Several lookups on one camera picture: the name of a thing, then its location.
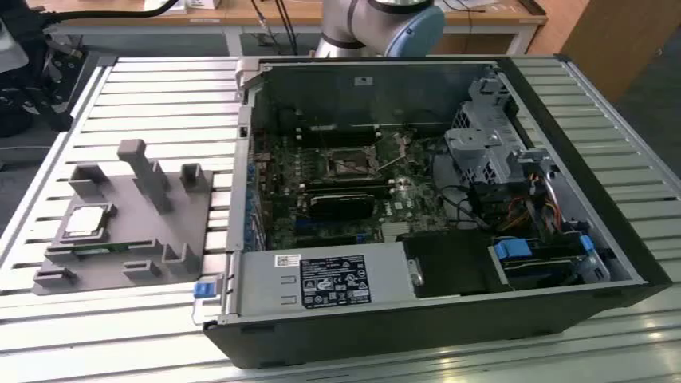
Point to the silver square CPU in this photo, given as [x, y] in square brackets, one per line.
[85, 223]

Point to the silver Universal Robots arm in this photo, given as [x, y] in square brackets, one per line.
[361, 24]

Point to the CPU socket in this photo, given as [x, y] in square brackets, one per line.
[350, 163]

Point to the black RAM slot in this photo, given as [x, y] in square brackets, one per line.
[345, 186]

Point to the black round bin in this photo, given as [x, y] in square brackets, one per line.
[13, 125]

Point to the wooden desk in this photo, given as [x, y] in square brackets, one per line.
[211, 16]

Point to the grey parts rack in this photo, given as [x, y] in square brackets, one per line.
[127, 223]

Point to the green RAM stick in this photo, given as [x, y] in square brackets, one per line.
[98, 248]

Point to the blue case latch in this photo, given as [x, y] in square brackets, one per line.
[203, 290]

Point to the black graphics card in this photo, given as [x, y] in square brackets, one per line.
[339, 205]

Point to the silver power supply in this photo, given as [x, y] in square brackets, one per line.
[254, 283]

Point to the metal locking lever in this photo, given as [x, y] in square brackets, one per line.
[390, 162]

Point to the black power supply label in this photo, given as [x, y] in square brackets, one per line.
[334, 283]

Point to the green motherboard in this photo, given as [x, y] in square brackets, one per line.
[414, 199]

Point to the small silver heatsink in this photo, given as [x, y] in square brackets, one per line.
[397, 231]

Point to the metal disk bay cage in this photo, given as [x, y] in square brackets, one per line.
[478, 147]

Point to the black plastic shroud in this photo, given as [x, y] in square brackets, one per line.
[451, 263]

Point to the black open PC case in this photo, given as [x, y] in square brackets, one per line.
[425, 331]

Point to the blue disk carrier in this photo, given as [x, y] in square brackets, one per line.
[511, 249]

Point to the wooden cabinet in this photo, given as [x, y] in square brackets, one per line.
[622, 40]

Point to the blue retaining clip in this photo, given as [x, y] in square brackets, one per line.
[586, 243]

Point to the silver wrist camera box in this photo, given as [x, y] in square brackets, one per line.
[10, 48]

